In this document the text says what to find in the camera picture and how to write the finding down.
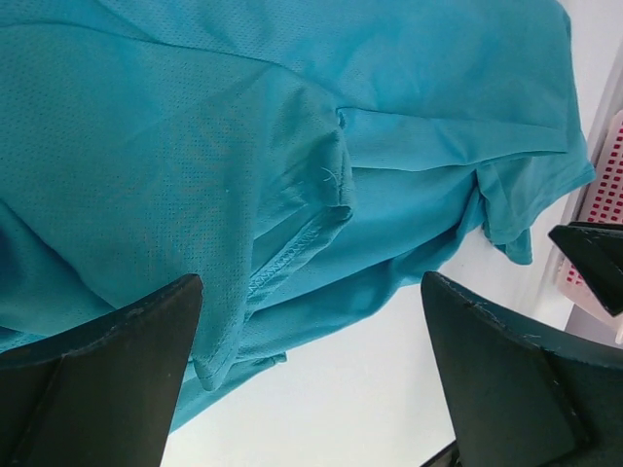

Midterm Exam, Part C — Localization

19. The teal t-shirt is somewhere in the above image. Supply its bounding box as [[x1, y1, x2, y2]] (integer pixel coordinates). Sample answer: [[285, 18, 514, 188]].
[[1, 1, 594, 427]]

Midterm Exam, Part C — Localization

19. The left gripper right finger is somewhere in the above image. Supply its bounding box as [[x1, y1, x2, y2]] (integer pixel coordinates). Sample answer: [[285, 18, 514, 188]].
[[421, 272, 622, 466]]

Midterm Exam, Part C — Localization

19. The white plastic basket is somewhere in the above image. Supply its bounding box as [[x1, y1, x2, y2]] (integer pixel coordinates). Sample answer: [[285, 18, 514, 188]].
[[557, 111, 622, 344]]

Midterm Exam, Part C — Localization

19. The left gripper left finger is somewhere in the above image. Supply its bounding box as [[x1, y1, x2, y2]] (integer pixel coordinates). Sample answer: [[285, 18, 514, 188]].
[[1, 274, 202, 467]]

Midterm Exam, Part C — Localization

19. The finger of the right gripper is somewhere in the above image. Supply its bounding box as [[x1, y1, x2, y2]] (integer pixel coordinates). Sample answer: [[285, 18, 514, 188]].
[[549, 222, 622, 316]]

